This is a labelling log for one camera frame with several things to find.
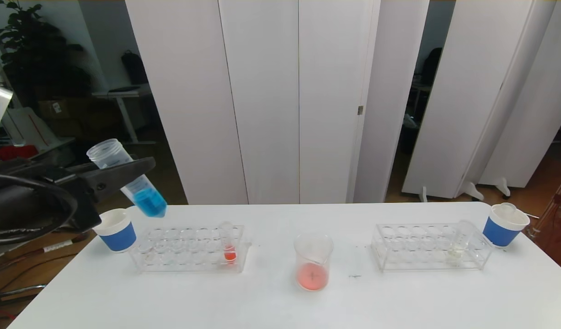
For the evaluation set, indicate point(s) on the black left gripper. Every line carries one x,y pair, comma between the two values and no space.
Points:
84,199

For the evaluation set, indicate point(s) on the blue liquid test tube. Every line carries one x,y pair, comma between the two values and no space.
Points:
147,201

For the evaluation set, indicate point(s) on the clear plastic test tube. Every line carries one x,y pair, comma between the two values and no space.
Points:
505,209

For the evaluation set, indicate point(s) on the clear acrylic test tube rack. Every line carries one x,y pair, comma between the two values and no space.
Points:
193,257
422,257

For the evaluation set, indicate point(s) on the red liquid test tube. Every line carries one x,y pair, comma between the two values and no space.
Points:
230,254

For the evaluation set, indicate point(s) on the clear glass beaker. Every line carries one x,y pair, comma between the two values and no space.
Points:
312,274

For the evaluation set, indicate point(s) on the yellow liquid test tube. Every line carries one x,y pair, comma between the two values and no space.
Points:
455,256

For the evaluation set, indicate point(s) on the white blue paper cup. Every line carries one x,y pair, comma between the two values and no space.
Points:
120,237
499,233

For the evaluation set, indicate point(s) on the white office desk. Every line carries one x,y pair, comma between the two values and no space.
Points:
122,94

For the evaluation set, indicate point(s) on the brown cardboard box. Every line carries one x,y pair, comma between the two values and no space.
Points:
65,108

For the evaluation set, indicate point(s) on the black laptop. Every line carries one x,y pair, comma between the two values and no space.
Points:
125,89

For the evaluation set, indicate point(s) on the white machine with base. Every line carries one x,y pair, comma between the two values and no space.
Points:
33,130

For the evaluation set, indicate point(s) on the red plastic box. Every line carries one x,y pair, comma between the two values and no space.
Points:
15,152

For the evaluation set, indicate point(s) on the black backpack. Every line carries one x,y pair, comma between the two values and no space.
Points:
134,68

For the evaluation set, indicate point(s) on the dark green potted plant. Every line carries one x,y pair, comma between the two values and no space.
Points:
33,59

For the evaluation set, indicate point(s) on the white partition panel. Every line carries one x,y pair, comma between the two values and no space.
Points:
541,114
463,91
262,91

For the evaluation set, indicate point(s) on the black chair backrest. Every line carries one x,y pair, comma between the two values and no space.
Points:
431,66

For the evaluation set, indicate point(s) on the brown metal stand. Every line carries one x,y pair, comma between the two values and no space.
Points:
556,198

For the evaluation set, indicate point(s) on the silver metal frame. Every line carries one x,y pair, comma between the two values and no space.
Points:
19,291

